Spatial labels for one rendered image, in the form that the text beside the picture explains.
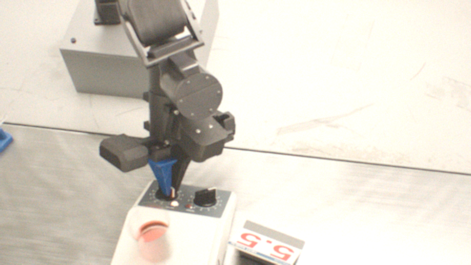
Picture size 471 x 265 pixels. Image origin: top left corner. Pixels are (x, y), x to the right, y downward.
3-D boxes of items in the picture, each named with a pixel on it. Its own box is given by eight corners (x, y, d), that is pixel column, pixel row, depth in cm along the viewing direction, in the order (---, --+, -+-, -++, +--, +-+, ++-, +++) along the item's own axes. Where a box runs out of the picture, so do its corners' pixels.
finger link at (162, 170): (132, 148, 87) (159, 165, 83) (154, 141, 89) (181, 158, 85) (133, 193, 90) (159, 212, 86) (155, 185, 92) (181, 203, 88)
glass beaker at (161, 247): (161, 276, 81) (150, 248, 74) (128, 254, 83) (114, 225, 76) (190, 238, 84) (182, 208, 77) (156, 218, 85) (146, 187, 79)
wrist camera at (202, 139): (161, 108, 81) (194, 125, 77) (207, 92, 86) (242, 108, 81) (163, 151, 84) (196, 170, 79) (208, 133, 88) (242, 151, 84)
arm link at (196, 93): (117, 12, 79) (146, 42, 69) (178, -12, 80) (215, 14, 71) (146, 92, 85) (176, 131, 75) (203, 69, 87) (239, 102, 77)
